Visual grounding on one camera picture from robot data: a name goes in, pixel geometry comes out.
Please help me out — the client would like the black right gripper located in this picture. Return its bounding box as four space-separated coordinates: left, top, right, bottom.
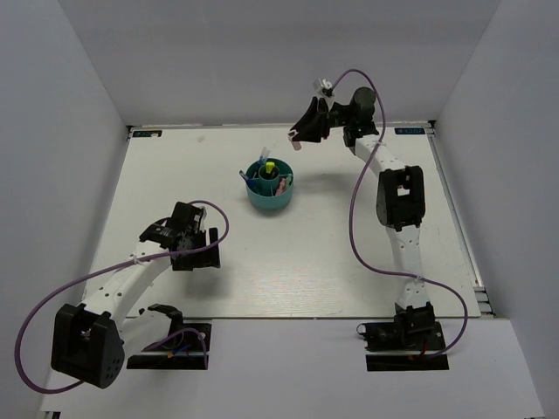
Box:
289 96 355 143

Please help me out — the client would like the pink correction tape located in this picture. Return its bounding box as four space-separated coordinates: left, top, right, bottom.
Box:
287 130 301 151

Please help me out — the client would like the blue ballpoint pen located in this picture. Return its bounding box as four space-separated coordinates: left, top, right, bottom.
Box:
238 170 259 193

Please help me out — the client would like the pink eraser stick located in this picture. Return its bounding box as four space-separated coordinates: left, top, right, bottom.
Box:
274 178 287 196

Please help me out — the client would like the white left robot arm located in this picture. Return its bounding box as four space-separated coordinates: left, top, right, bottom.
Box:
51 201 221 388

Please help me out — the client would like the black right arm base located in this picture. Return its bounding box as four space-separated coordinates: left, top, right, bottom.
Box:
355 319 450 373

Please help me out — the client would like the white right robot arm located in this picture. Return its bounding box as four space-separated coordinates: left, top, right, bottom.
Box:
288 80 436 352

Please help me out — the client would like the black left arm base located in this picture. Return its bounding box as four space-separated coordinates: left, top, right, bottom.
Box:
127 322 212 371

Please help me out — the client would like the blue right corner label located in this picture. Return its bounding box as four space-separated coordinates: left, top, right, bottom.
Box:
394 127 425 135

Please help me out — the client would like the blue corner label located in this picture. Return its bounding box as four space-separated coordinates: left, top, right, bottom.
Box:
132 130 162 138
394 127 425 135

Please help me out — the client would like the teal round organizer container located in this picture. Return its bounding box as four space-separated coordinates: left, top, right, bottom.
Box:
245 158 294 210

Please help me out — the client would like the blue left corner label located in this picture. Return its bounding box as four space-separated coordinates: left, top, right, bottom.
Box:
132 130 162 138

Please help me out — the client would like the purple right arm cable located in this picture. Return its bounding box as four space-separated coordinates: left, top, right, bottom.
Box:
331 68 469 358

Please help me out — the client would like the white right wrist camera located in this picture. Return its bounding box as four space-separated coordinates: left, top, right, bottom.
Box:
313 78 335 108

